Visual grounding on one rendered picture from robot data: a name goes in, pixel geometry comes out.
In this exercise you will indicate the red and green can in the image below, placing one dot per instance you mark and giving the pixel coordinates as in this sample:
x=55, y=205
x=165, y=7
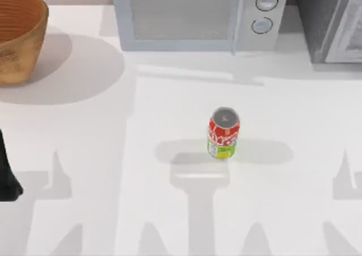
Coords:
x=223, y=134

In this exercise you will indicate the microwave oven door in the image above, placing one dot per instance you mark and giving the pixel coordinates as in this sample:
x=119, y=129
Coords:
x=181, y=15

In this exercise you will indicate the pale microwave oven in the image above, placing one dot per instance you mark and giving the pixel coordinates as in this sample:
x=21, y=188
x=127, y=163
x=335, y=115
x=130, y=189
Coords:
x=280, y=18

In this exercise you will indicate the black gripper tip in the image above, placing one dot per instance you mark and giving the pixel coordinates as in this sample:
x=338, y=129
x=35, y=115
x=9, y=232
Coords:
x=7, y=179

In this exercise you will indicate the brown wicker basket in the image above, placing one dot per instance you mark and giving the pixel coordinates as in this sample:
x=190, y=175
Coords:
x=19, y=40

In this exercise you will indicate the microwave knob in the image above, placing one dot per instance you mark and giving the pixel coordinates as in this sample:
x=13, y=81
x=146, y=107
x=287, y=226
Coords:
x=266, y=1
x=262, y=25

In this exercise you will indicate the grey cabinet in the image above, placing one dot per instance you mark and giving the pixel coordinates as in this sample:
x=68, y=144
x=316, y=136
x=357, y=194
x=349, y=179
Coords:
x=316, y=21

